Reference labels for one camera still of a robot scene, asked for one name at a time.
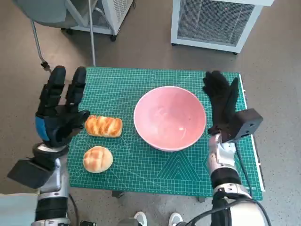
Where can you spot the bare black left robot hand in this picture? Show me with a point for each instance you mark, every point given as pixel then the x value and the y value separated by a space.
pixel 58 122

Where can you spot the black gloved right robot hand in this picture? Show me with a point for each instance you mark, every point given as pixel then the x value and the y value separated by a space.
pixel 221 103

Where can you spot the oblong toy bread loaf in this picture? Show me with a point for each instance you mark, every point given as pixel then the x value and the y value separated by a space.
pixel 103 126

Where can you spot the pink bowl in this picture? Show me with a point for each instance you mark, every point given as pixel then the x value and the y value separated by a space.
pixel 169 115

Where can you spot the round toy bread bun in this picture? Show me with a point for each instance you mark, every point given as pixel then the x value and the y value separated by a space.
pixel 97 159

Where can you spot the large white mesh cabinet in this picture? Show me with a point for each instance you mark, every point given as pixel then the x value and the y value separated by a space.
pixel 211 23

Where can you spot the thin metal pole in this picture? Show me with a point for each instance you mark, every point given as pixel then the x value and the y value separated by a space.
pixel 92 35

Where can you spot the green cutting mat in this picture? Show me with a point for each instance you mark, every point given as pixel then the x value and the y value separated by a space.
pixel 145 174

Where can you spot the small black box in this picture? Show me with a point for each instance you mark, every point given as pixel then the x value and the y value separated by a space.
pixel 88 223

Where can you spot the grey chair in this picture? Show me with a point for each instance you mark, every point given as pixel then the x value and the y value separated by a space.
pixel 42 9

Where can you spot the white cabinet on casters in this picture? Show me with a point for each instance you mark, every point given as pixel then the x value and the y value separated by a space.
pixel 117 14

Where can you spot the white shoe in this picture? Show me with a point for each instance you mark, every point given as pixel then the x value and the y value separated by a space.
pixel 176 219
pixel 141 219

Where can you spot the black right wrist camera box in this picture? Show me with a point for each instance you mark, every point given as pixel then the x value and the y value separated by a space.
pixel 247 122

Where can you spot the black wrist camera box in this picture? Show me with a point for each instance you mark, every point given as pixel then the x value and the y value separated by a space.
pixel 28 173
pixel 247 122

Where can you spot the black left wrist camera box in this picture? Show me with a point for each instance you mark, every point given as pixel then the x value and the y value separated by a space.
pixel 28 173

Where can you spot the grey table foot bracket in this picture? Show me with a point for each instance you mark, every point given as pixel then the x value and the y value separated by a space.
pixel 202 199

